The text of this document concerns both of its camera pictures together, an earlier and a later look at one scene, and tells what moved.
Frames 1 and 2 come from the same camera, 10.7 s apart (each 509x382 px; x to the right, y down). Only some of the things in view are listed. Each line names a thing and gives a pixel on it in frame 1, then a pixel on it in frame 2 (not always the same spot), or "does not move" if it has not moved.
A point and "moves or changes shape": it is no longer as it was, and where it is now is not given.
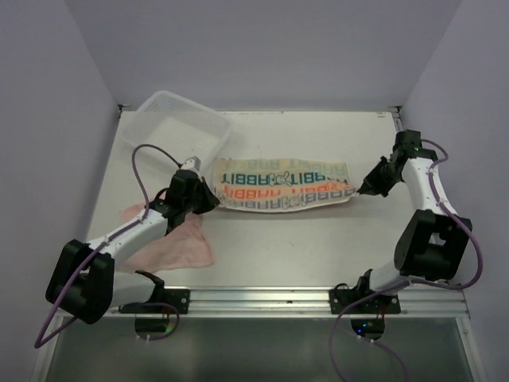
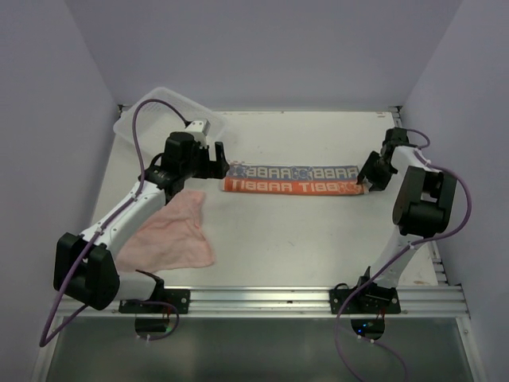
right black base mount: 342,296 does not move
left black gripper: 210,200 to 211,169
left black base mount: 180,298 does not move
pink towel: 185,245 does not move
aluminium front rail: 306,302 does not move
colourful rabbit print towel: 283,185 moves or changes shape
